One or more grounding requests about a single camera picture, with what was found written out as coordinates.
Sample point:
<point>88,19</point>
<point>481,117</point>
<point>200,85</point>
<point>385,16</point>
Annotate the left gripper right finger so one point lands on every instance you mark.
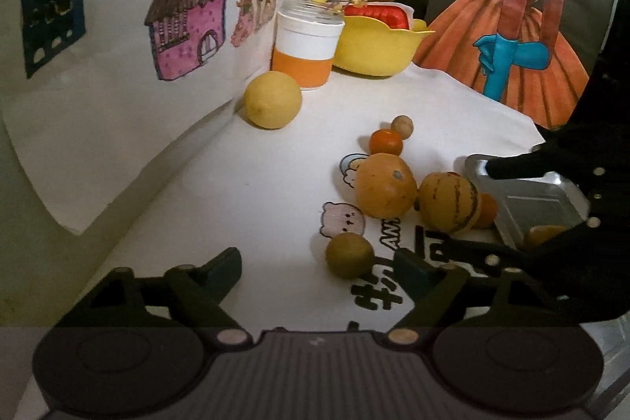
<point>435,294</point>

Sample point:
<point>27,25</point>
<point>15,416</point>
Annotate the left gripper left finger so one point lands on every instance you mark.
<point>195,294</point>

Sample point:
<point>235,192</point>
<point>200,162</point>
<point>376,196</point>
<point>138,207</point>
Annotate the striped pepino melon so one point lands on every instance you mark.
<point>449,203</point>

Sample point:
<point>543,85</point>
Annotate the small orange kumquat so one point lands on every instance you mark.
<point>488,211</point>

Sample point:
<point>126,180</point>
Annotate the large orange fruit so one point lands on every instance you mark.
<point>385,186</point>

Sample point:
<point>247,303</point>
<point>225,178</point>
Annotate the small orange tangerine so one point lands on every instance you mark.
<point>386,141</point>

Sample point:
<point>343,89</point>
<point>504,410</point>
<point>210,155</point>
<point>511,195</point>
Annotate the small brown longan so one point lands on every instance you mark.
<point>403,126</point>

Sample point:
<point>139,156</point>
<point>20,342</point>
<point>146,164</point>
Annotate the yellow lemon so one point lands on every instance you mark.
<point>272,100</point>

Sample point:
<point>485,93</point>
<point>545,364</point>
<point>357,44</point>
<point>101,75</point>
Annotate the metal baking tray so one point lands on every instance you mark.
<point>525,203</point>

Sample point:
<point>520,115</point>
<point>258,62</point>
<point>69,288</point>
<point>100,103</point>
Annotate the white printed tablecloth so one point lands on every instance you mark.
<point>279,195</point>

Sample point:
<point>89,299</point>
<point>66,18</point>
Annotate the yellow plastic bowl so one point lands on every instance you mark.
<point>370,48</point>

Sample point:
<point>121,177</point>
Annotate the houses drawing paper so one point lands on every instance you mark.
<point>93,90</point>

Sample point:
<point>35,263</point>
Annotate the orange dress lady poster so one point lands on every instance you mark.
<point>535,56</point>

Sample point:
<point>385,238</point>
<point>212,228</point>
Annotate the red item in bowl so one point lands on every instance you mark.
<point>393,16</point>

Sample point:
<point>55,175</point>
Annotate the orange white cup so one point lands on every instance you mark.
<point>307,34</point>

